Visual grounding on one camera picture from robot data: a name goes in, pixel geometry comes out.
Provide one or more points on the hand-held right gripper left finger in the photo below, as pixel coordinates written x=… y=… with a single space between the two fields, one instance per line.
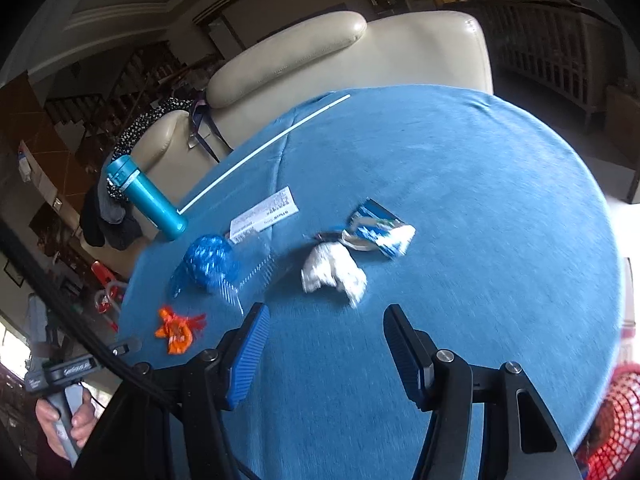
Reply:
x=247 y=355

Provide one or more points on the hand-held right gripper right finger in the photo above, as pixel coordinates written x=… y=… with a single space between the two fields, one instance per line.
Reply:
x=406 y=360

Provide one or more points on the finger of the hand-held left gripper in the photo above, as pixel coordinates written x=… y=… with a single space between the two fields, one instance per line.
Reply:
x=126 y=346

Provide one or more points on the orange wrapper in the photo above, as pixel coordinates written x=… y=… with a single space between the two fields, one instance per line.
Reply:
x=175 y=330

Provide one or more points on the clear plastic container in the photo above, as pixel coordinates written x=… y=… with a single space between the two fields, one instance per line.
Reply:
x=250 y=265

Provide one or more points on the blue plastic bag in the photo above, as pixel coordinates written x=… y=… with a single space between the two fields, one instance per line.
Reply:
x=210 y=262

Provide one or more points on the white tissue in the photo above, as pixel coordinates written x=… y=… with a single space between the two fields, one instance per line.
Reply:
x=332 y=272

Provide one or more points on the blue and white snack wrapper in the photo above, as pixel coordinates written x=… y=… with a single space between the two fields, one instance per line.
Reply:
x=380 y=232

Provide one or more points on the white medicine box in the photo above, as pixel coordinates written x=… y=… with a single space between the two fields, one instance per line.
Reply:
x=265 y=212

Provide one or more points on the red plastic mesh basket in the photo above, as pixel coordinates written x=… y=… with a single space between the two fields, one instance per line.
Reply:
x=620 y=420

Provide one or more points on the person's left hand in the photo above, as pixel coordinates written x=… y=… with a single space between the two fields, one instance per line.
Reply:
x=50 y=422

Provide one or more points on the red toy tricycle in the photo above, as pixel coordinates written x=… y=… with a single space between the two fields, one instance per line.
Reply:
x=107 y=280

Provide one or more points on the dark clothing pile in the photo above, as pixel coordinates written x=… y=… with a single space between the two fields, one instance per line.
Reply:
x=112 y=225

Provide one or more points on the teal insulated bottle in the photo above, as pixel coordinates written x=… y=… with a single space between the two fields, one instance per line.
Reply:
x=150 y=200

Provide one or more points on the blue tablecloth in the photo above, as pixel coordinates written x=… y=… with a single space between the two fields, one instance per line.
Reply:
x=400 y=170

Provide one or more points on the thin white stick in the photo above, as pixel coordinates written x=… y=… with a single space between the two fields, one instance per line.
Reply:
x=260 y=152

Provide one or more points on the black polka dot cloth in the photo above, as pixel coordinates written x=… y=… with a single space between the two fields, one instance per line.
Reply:
x=150 y=120

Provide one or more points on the wooden staircase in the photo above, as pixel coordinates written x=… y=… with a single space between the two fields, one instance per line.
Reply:
x=125 y=90

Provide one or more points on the cream leather sofa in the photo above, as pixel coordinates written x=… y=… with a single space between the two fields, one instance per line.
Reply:
x=350 y=55

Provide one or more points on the brown storage box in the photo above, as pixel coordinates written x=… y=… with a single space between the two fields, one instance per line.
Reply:
x=622 y=115

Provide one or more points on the wooden crib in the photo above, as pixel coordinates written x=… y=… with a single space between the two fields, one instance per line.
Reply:
x=550 y=55

